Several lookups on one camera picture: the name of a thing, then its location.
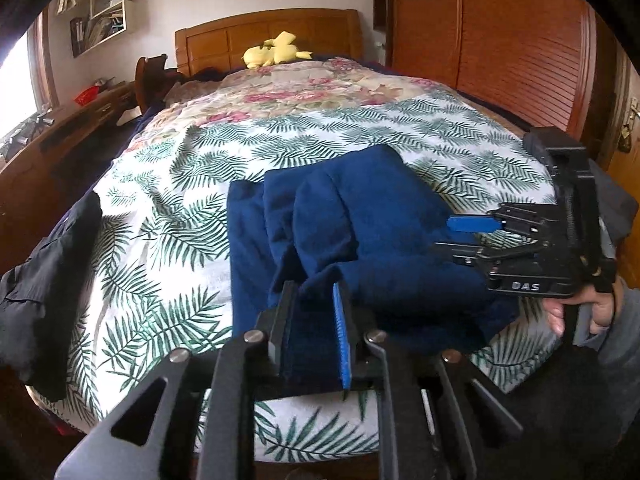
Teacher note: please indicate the navy blue suit jacket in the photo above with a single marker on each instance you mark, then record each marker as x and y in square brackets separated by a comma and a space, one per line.
[380, 210]

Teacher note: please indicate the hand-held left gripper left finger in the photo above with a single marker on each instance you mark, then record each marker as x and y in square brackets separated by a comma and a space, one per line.
[286, 330]

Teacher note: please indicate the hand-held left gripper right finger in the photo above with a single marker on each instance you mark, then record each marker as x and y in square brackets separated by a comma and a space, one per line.
[344, 340]

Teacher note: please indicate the dark cloth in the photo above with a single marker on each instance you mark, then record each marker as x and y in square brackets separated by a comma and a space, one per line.
[207, 75]

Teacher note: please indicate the hanging keys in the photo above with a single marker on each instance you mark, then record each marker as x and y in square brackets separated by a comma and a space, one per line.
[625, 135]

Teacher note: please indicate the wooden desk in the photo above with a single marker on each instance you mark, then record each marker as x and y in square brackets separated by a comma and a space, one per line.
[55, 160]

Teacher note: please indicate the floral quilt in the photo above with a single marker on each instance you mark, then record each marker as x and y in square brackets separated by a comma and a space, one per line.
[300, 95]

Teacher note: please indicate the black garment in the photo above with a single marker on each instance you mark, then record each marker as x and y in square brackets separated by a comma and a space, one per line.
[45, 280]

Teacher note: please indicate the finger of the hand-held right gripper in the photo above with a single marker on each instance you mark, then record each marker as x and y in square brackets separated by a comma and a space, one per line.
[472, 223]
[462, 253]

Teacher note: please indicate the person's right forearm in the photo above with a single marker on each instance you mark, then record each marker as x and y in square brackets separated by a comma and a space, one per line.
[622, 355]

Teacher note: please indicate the white wall shelf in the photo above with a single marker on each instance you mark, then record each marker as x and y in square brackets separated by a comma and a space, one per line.
[100, 15]

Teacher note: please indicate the window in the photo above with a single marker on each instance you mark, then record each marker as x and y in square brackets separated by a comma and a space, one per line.
[25, 90]

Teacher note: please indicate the yellow plush toy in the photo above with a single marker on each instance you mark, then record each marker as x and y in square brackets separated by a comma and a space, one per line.
[277, 52]

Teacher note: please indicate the metal tripod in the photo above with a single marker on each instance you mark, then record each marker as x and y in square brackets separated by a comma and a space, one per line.
[25, 132]

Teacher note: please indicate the grey garment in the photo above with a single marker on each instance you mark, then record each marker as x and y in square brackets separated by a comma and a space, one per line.
[617, 205]

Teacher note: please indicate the wooden wardrobe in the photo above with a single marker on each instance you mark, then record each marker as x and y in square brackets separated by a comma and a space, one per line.
[500, 35]

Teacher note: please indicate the person's right hand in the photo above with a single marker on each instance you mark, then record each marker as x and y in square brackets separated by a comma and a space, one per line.
[602, 312]

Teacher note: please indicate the leaf print bed sheet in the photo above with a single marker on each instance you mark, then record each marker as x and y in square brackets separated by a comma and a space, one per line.
[170, 240]

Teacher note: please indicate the wooden headboard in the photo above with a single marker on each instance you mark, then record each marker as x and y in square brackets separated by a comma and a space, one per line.
[215, 40]

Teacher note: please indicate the wooden door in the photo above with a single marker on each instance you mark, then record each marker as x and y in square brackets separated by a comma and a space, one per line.
[622, 85]

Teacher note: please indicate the red bowl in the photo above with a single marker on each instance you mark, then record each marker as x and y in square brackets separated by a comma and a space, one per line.
[87, 95]

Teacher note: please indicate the wooden chair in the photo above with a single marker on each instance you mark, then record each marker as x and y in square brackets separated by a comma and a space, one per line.
[150, 82]

